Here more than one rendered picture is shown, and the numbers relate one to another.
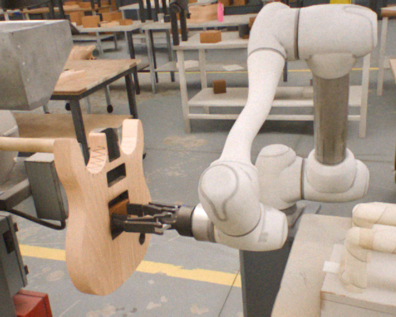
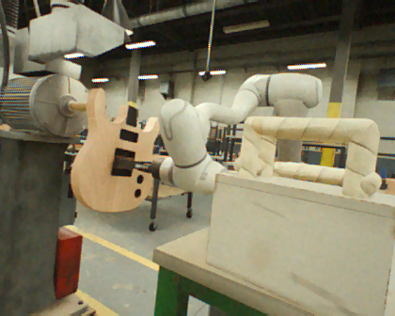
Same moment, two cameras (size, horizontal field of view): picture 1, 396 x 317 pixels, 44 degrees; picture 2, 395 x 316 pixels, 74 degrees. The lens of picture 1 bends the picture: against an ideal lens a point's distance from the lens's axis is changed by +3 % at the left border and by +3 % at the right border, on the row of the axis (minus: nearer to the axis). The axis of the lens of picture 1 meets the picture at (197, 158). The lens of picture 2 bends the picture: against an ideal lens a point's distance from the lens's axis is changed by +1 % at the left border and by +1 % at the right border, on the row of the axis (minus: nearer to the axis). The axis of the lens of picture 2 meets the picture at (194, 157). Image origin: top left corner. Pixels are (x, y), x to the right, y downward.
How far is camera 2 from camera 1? 0.55 m
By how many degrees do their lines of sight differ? 22
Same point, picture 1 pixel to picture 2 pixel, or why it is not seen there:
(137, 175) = (147, 150)
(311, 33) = (276, 84)
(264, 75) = (241, 102)
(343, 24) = (297, 80)
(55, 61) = (105, 40)
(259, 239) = (200, 177)
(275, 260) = not seen: hidden behind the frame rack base
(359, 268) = (249, 151)
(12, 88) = (71, 39)
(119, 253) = (114, 188)
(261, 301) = not seen: hidden behind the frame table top
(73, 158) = (97, 100)
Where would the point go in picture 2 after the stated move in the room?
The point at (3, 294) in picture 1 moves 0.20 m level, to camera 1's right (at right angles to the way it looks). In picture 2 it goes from (53, 218) to (91, 226)
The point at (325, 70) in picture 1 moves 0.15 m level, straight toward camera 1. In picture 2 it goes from (285, 113) to (278, 105)
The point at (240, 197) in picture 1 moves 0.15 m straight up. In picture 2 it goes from (183, 118) to (190, 56)
